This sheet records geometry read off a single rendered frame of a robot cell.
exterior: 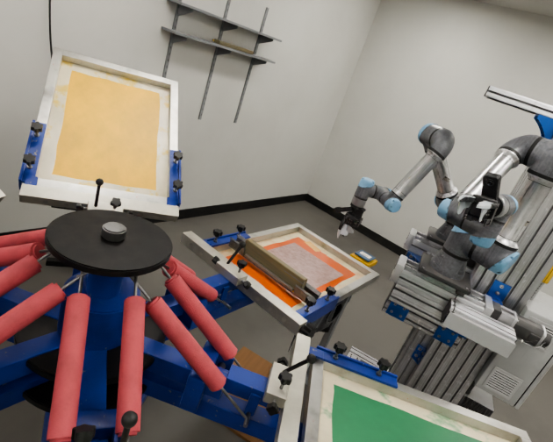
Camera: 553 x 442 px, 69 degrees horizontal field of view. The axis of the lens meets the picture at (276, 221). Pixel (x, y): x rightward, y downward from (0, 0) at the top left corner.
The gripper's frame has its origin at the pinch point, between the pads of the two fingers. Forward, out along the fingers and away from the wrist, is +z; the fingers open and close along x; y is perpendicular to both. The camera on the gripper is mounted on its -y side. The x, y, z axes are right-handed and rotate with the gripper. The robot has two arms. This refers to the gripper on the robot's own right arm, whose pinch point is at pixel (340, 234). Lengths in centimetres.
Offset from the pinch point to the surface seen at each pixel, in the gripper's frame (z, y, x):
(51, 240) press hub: -24, -2, -157
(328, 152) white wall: 27, -191, 309
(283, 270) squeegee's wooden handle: 4, 7, -61
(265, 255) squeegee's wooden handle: 3, -4, -61
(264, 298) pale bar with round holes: 4, 17, -85
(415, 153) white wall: -20, -77, 309
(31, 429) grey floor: 108, -46, -133
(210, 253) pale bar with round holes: 4, -16, -84
